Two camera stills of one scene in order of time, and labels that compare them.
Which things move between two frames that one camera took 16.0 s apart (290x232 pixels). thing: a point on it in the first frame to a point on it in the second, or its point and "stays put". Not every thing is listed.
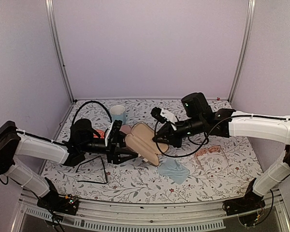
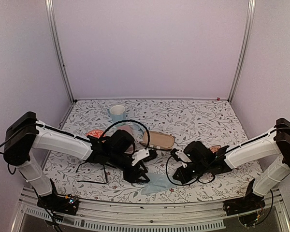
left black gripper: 113,152 to 131,176
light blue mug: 117,112 stays put
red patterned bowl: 101,133 stays put
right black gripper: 167,132 to 184,180
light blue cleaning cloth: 174,168 to 158,182
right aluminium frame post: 247,45 stays put
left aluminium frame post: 54,36 stays put
